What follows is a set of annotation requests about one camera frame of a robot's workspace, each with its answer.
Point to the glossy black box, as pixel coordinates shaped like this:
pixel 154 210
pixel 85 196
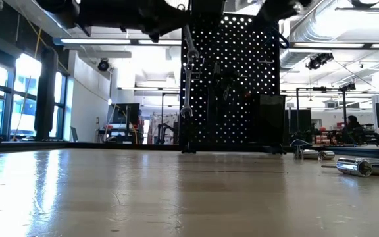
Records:
pixel 268 118

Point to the person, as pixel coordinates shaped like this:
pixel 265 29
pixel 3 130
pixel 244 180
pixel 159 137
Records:
pixel 352 130

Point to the large silver wrench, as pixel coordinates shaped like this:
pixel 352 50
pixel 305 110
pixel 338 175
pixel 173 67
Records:
pixel 187 89

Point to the large chrome socket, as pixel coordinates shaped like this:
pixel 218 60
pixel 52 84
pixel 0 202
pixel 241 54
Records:
pixel 377 166
pixel 353 167

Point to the silver ceiling duct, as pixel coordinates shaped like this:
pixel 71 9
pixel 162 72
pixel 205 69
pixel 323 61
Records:
pixel 303 33

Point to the long ceiling light strip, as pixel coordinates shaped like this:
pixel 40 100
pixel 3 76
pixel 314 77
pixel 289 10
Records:
pixel 110 41
pixel 334 45

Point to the black pegboard bin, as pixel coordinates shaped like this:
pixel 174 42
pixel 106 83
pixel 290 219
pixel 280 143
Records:
pixel 209 6

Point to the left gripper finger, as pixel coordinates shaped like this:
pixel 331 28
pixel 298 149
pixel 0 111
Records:
pixel 178 21

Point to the black perforated pegboard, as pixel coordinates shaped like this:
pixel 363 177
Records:
pixel 209 138

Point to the black ceiling camera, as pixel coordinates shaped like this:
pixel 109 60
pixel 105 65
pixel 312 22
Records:
pixel 318 61
pixel 104 65
pixel 348 86

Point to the black pipe stand frame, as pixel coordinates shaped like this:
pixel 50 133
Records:
pixel 344 105

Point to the black pillar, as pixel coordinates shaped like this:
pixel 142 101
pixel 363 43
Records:
pixel 46 98

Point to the black aluminium table frame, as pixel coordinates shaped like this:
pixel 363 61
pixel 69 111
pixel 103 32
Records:
pixel 110 146

